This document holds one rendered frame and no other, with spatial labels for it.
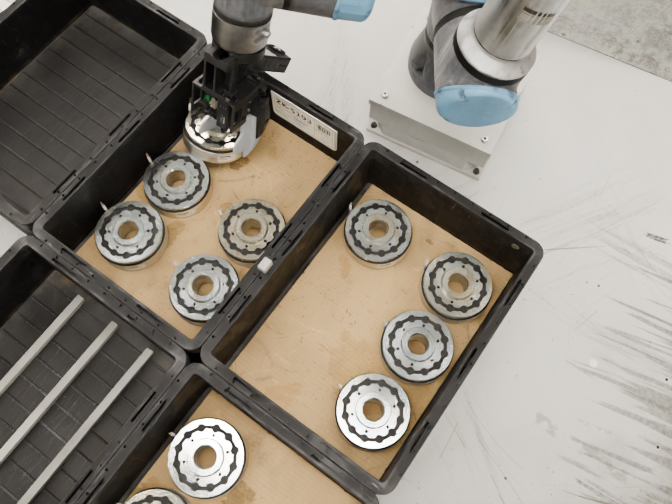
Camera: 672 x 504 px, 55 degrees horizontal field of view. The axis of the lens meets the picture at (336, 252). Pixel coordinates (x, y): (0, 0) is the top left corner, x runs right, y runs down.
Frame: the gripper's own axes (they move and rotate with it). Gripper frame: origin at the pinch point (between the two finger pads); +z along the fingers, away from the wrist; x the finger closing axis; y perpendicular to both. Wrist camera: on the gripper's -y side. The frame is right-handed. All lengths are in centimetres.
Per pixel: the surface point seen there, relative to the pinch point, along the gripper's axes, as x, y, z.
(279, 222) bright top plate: 13.7, 7.3, 2.7
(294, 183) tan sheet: 11.2, -1.0, 2.7
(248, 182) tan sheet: 4.9, 2.5, 4.2
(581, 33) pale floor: 37, -153, 35
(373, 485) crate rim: 44, 33, 4
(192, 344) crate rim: 15.8, 30.9, 3.6
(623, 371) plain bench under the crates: 72, -10, 11
